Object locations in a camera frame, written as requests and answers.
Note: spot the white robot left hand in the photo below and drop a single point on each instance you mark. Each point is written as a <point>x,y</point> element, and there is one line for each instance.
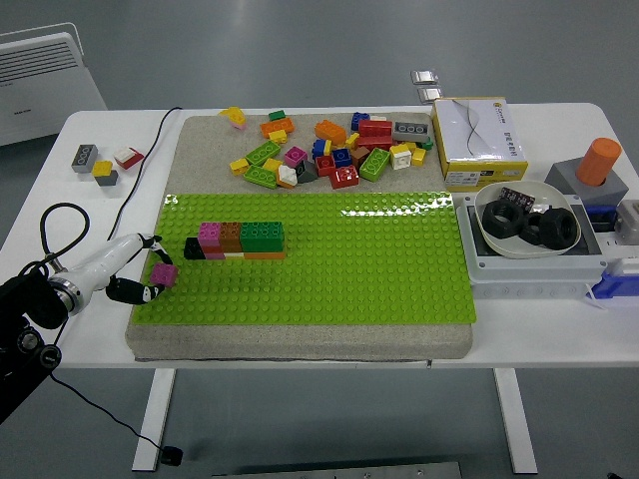
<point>110,259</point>

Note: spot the pink toy brick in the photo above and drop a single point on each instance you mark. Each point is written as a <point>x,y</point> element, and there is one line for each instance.
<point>209,233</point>
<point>165,275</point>
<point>295,156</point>
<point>214,256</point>

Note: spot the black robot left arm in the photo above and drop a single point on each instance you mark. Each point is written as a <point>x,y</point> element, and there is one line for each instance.
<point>25,299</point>

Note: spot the grey small toy brick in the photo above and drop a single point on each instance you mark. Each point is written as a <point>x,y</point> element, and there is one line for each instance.
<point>107,178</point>

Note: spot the black toy brick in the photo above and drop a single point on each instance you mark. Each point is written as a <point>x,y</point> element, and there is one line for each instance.
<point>193,249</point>

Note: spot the red flat toy brick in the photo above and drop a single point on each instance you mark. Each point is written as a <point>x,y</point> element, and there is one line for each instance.
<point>212,249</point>

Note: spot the red and white brick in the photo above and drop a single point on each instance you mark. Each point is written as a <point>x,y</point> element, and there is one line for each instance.
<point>129,157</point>

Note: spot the pink flat toy brick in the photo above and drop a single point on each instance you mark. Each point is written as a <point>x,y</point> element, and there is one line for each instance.
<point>214,256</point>

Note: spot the grey long toy brick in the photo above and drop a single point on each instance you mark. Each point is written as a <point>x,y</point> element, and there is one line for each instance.
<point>85,157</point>
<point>411,130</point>

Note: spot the brown toy brick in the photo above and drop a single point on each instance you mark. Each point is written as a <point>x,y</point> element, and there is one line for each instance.
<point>359,155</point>
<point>230,237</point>

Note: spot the white flat toy brick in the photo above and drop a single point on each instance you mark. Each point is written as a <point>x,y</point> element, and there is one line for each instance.
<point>233,256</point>

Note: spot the orange flat long brick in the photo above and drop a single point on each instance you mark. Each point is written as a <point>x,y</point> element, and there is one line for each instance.
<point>264,255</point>

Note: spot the lime green long brick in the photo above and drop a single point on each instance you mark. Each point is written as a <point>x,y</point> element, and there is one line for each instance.
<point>259,176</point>
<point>262,152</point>
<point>374,164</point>

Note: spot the light pink small brick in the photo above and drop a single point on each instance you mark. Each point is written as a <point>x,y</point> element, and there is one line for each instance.
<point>238,126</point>

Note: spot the yellow wedge toy brick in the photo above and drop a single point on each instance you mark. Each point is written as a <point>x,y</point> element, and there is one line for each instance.
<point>233,115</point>

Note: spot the white and orange brick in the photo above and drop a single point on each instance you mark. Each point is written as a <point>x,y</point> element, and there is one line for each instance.
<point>287,175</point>

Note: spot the orange long toy brick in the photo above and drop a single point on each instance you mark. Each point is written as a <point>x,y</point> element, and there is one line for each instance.
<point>277,127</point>
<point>330,132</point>

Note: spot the black and grey slope brick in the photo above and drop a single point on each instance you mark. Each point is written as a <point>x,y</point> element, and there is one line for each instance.
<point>305,172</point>

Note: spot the green studded baseplate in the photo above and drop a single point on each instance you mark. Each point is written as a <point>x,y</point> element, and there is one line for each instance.
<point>324,279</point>

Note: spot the dark green small brick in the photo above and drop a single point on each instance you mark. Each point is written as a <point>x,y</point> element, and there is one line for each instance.
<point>426,144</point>
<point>277,115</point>

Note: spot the blue and yellow brick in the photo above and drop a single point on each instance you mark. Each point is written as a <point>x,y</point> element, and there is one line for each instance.
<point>319,148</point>

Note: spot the glossy red toy brick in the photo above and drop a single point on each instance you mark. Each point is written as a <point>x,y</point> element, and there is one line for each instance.
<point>344,177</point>

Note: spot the blue toy brick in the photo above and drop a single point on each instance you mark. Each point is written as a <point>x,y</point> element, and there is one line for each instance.
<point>342,157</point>
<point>359,121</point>

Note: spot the red long toy brick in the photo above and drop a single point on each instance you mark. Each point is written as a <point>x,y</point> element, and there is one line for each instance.
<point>374,142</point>
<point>375,128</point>

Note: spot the white and yellow brick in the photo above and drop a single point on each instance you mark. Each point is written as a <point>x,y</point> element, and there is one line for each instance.
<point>400,158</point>

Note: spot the grey-brown foam mat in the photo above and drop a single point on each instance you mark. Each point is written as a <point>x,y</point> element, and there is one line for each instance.
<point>209,149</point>

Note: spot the white table leg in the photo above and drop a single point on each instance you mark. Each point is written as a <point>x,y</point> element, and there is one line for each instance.
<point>516,424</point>
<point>152,424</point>

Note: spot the white panel heater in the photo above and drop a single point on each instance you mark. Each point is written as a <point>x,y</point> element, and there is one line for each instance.
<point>35,85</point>

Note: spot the silver floor socket cover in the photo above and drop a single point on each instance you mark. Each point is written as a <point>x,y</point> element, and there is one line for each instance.
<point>424,76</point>
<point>430,95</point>

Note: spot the white bowl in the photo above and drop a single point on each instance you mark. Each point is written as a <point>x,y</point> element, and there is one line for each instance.
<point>494,244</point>

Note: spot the yellow and white carton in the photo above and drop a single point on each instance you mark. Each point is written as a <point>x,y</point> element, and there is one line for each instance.
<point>479,140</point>

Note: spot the large black hex nut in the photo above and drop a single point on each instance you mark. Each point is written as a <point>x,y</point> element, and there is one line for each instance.
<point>559,227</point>
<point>501,219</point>
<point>533,232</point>

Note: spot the purple circuit board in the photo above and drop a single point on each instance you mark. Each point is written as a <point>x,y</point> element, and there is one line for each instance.
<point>516,196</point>

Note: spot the light grey junction box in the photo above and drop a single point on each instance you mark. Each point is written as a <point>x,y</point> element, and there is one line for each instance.
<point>524,279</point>

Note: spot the grey block with hole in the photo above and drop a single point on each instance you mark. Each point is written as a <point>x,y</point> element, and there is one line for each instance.
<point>564,177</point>

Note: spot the white zip tie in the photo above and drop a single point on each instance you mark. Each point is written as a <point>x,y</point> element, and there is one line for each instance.
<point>594,298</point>

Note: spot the orange cylinder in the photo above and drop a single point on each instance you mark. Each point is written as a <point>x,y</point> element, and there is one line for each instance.
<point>598,162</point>

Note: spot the blue plastic block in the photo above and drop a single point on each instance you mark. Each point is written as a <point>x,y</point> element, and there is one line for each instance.
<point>619,287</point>

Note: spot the white plastic piece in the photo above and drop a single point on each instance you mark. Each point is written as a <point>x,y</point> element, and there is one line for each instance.
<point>628,267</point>

